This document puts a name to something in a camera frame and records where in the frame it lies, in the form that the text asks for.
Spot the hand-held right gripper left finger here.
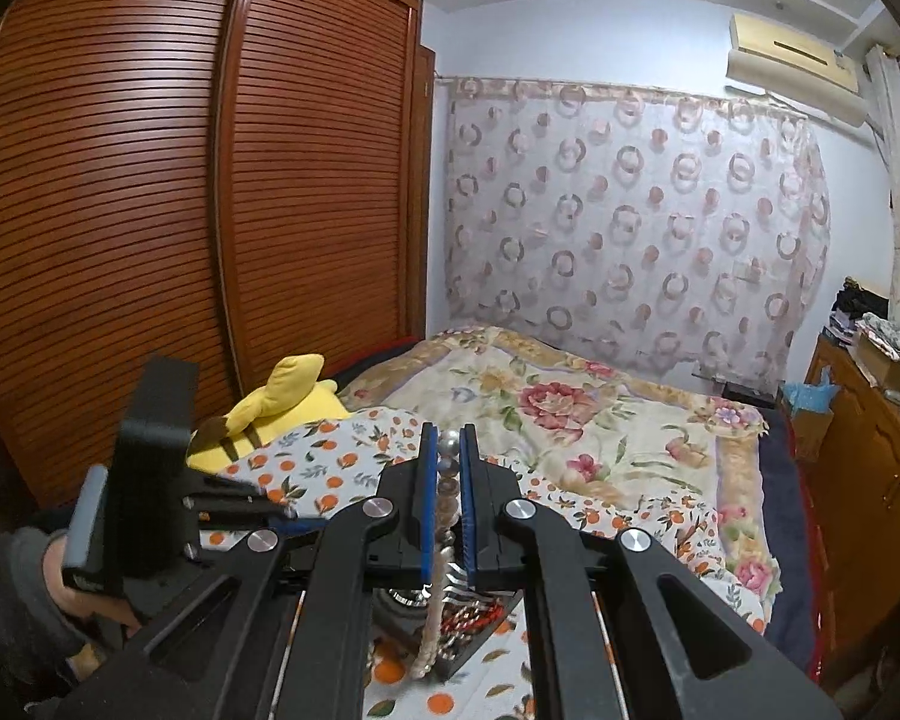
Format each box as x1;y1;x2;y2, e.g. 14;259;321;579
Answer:
52;422;440;720

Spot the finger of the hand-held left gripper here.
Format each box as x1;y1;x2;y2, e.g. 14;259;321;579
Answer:
193;499;329;538
186;473;268;503

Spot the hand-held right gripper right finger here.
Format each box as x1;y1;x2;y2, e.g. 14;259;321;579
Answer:
459;424;845;720

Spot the red bead bracelet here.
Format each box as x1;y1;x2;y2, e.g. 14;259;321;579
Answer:
445;603;500;635

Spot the pearl necklace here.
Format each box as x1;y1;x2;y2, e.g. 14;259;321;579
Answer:
416;427;463;683

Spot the black cardboard box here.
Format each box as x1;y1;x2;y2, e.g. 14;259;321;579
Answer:
371;585;530;687

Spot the person's left forearm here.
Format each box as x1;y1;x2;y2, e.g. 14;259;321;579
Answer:
0;527;115;720

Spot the person's left hand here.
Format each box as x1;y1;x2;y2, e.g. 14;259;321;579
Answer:
45;532;147;638

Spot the orange print tablecloth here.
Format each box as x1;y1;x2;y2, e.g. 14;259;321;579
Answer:
195;405;767;720

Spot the yellow plush toy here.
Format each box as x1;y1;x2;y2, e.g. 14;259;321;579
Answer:
185;352;347;470

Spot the floral blanket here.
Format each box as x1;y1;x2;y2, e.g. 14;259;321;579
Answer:
336;323;786;617

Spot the brown slatted wooden wardrobe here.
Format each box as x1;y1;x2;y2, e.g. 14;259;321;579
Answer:
0;0;437;512

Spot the navy bed sheet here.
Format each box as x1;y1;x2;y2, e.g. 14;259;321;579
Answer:
756;403;835;685

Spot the circle pattern sheer curtain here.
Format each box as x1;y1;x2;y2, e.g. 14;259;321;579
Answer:
438;74;835;392

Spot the blue plastic bag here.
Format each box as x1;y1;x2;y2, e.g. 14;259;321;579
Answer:
779;380;839;418

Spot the long wooden cabinet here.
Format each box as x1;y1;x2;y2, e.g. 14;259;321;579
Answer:
805;333;900;685

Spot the open cardboard box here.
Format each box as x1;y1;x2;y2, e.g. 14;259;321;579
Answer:
847;330;900;392

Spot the stack of folded clothes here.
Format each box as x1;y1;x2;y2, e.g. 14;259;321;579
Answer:
830;277;891;347

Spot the folded floral cloth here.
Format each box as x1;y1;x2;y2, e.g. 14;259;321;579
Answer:
854;314;900;365

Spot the beige wall air conditioner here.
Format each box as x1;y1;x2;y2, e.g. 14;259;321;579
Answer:
725;12;869;129

